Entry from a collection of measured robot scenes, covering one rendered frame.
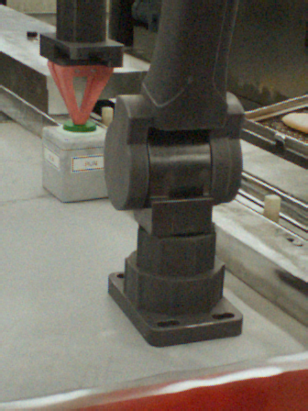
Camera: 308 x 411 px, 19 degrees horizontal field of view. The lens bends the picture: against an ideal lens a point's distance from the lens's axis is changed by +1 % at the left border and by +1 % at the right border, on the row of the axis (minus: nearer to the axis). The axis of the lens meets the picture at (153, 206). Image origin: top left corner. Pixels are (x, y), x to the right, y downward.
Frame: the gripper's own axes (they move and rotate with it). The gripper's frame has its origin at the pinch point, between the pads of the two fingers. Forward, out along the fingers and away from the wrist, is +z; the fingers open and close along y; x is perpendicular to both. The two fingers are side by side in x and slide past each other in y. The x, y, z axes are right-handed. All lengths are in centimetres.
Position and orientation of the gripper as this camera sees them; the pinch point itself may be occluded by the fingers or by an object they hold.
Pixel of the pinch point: (79, 116)
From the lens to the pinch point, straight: 107.2
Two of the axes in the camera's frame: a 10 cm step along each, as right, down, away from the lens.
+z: -0.5, 9.4, 3.3
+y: 4.6, 3.1, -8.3
